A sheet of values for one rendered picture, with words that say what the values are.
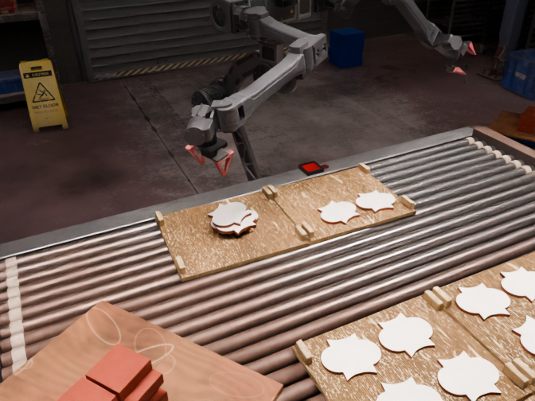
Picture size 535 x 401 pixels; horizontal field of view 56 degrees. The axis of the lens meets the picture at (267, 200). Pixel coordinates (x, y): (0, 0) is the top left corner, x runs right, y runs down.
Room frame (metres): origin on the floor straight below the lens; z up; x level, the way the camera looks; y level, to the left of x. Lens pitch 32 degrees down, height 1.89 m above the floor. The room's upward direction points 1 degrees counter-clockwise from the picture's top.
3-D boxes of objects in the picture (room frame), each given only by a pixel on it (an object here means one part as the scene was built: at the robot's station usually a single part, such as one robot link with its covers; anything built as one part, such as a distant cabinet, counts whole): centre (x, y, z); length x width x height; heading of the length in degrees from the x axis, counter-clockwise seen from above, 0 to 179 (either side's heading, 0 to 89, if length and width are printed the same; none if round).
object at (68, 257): (1.58, -0.07, 0.90); 1.95 x 0.05 x 0.05; 115
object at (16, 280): (1.53, -0.09, 0.90); 1.95 x 0.05 x 0.05; 115
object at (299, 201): (1.51, -0.25, 0.93); 0.41 x 0.35 x 0.02; 114
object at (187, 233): (1.34, 0.13, 0.93); 0.41 x 0.35 x 0.02; 113
